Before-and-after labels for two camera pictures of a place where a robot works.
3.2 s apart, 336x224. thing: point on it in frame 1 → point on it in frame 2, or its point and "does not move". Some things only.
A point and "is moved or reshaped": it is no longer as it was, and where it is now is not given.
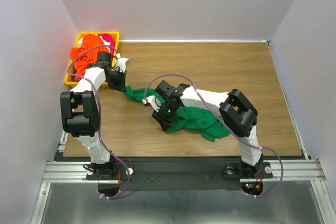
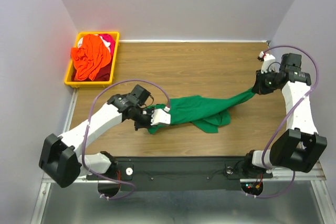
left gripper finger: x=117 y=83 → x=139 y=124
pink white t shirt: x=108 y=39 does not move
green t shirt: x=209 y=125 is moved or reshaped
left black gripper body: x=117 y=73 → x=140 y=116
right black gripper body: x=166 y=109 → x=267 y=82
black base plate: x=179 y=173 does not move
